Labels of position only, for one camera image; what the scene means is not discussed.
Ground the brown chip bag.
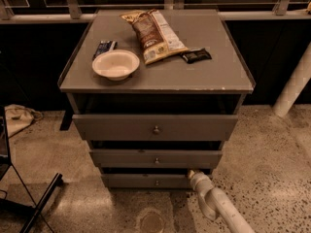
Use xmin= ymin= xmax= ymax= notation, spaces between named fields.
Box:
xmin=121 ymin=9 xmax=188 ymax=65

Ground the grey middle drawer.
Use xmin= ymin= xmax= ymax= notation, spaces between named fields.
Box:
xmin=89 ymin=150 xmax=223 ymax=169

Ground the grey drawer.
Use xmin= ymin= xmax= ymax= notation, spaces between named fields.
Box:
xmin=73 ymin=115 xmax=237 ymax=141
xmin=102 ymin=174 xmax=191 ymax=189
xmin=89 ymin=150 xmax=223 ymax=169

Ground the grey drawer cabinet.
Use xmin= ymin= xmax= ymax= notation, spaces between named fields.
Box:
xmin=58 ymin=10 xmax=255 ymax=177

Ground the beige cloth bag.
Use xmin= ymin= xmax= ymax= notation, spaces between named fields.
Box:
xmin=5 ymin=104 xmax=43 ymax=137

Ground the white paper bowl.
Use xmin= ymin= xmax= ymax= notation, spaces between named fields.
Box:
xmin=92 ymin=50 xmax=140 ymax=81

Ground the blue snack bar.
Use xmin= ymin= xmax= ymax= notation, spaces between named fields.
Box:
xmin=92 ymin=41 xmax=118 ymax=59

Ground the grey bottom drawer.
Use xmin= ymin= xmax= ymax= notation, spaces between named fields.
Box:
xmin=102 ymin=174 xmax=191 ymax=189

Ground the black folding stand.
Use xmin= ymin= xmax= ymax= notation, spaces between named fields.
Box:
xmin=0 ymin=105 xmax=64 ymax=233

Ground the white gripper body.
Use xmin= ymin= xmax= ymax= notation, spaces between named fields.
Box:
xmin=190 ymin=172 xmax=214 ymax=192

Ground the metal window railing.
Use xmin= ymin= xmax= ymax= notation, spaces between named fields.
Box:
xmin=0 ymin=0 xmax=311 ymax=24

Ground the white slanted pole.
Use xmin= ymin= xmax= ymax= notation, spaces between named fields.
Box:
xmin=272 ymin=43 xmax=311 ymax=117

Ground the grey top drawer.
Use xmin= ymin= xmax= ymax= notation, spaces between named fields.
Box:
xmin=73 ymin=115 xmax=237 ymax=141

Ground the black snack packet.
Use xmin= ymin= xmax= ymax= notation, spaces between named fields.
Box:
xmin=180 ymin=48 xmax=212 ymax=64

